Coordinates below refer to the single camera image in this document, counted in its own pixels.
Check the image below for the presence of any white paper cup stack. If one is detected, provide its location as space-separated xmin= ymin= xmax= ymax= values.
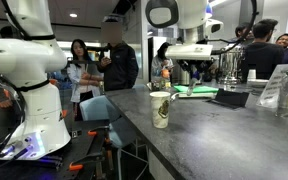
xmin=247 ymin=68 xmax=258 ymax=81

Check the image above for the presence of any green folder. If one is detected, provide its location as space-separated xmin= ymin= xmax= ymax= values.
xmin=173 ymin=84 xmax=220 ymax=94

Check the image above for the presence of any clear plastic sign holder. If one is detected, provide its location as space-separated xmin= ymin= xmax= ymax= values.
xmin=256 ymin=63 xmax=288 ymax=109

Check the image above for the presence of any green capped clear plastic bottle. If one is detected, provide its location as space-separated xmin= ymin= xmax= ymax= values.
xmin=275 ymin=66 xmax=288 ymax=118

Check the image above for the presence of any long haired woman with phone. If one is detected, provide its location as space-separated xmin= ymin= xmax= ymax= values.
xmin=66 ymin=38 xmax=104 ymax=104

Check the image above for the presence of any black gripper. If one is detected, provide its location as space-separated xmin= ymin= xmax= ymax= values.
xmin=176 ymin=58 xmax=216 ymax=84

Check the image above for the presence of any silver coffee urn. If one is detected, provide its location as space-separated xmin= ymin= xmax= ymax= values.
xmin=218 ymin=44 xmax=246 ymax=85

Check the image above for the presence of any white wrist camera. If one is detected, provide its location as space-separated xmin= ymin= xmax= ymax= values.
xmin=204 ymin=18 xmax=225 ymax=38

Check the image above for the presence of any masked woman in white coat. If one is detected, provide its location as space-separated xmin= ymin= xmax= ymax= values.
xmin=150 ymin=41 xmax=174 ymax=83

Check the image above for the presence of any black tablet case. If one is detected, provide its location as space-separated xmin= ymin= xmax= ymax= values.
xmin=207 ymin=88 xmax=251 ymax=110

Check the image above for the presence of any black perforated robot table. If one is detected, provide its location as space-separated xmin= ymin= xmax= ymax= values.
xmin=0 ymin=119 xmax=111 ymax=180

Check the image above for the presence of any man in blue shirt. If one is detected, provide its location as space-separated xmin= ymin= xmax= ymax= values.
xmin=233 ymin=22 xmax=255 ymax=42

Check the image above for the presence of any man in black shirt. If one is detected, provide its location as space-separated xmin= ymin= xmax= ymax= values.
xmin=240 ymin=18 xmax=286 ymax=81

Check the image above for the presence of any person in black hoodie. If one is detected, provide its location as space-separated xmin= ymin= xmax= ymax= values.
xmin=97 ymin=20 xmax=140 ymax=92

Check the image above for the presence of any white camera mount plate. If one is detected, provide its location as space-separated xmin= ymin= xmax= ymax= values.
xmin=165 ymin=43 xmax=214 ymax=61

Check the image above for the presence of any printed paper coffee cup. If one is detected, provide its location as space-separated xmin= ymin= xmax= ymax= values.
xmin=149 ymin=91 xmax=172 ymax=130

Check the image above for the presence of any orange capped bottle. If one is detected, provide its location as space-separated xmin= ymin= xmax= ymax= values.
xmin=158 ymin=68 xmax=172 ymax=92

